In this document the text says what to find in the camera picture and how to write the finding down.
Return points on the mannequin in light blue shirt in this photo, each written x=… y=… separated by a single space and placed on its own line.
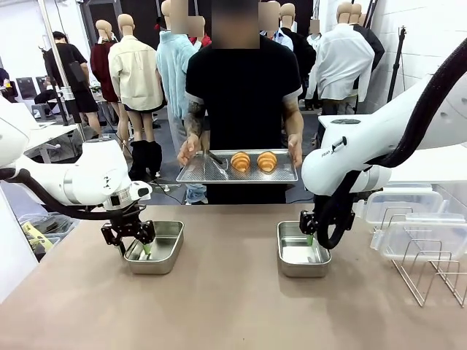
x=171 y=73

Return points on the mannequin in white shirt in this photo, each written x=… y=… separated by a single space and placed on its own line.
x=339 y=62

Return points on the mannequin in maroon dress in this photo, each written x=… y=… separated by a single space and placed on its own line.
x=104 y=69

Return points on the black power adapter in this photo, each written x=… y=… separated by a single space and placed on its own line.
x=77 y=71

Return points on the mannequin in red top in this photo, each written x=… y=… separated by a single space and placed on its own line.
x=205 y=39

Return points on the mannequin in blue collared shirt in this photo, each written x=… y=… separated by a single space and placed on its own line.
x=282 y=38

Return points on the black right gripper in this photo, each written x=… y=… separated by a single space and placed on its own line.
x=333 y=218

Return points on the mannequin in black coat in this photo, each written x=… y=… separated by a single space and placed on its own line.
x=303 y=54

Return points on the mannequin base plate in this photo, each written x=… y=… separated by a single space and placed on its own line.
x=164 y=187

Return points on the person's tattooed right forearm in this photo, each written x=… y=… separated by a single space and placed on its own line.
x=194 y=122

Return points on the seated person in black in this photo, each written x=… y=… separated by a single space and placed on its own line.
x=45 y=96

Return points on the metal tongs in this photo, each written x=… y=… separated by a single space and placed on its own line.
x=217 y=158

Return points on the person's left hand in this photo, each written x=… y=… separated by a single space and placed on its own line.
x=296 y=147

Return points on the yellow green packet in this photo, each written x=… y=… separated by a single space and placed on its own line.
x=33 y=233

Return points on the clear plastic storage bin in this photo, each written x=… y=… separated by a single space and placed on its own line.
x=54 y=226

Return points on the silver metal pole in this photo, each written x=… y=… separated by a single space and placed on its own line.
x=54 y=43

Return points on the rectangular steel container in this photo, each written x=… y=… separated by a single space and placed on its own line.
x=160 y=255
x=303 y=268

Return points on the mannequin in cream jacket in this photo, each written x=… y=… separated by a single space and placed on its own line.
x=135 y=73

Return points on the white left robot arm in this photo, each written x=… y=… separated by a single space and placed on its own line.
x=91 y=171

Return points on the person in black t-shirt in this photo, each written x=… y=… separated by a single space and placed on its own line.
x=242 y=102

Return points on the perforated metal baking tray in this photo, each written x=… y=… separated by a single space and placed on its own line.
x=255 y=176

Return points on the person's left forearm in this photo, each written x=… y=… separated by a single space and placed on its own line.
x=293 y=118

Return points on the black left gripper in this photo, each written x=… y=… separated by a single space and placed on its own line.
x=127 y=222

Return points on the person's right hand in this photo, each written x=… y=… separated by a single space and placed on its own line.
x=189 y=147

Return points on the standing person in black clothes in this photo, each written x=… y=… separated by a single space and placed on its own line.
x=69 y=54

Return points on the white office desk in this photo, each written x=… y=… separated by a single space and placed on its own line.
x=47 y=129

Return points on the crumpled blue jeans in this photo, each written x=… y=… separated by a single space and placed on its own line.
x=195 y=193

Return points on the mannequin in black jacket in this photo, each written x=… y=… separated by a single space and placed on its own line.
x=376 y=47

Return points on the black light stand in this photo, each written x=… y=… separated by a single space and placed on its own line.
x=397 y=65

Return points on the clear plastic container lid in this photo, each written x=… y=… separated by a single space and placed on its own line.
x=419 y=240
x=401 y=206

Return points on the black furry boot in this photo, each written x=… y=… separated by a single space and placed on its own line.
x=138 y=160
x=155 y=156

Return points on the golden croissant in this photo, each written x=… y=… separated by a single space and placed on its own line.
x=240 y=161
x=266 y=161

